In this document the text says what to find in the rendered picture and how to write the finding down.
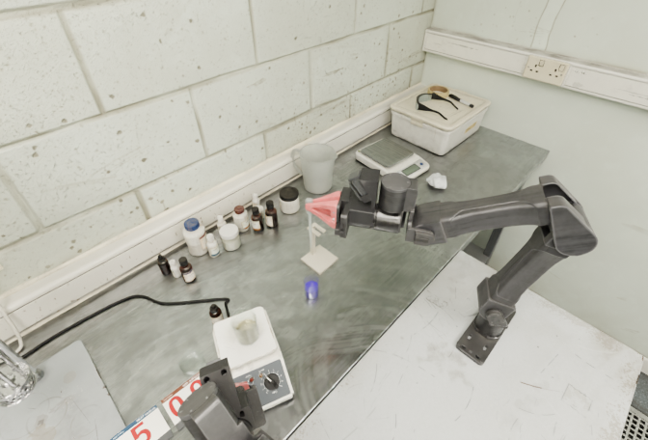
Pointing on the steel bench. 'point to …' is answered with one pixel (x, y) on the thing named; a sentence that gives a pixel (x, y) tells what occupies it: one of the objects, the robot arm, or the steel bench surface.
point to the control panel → (264, 379)
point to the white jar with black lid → (289, 200)
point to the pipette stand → (317, 261)
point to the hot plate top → (227, 342)
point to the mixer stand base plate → (65, 402)
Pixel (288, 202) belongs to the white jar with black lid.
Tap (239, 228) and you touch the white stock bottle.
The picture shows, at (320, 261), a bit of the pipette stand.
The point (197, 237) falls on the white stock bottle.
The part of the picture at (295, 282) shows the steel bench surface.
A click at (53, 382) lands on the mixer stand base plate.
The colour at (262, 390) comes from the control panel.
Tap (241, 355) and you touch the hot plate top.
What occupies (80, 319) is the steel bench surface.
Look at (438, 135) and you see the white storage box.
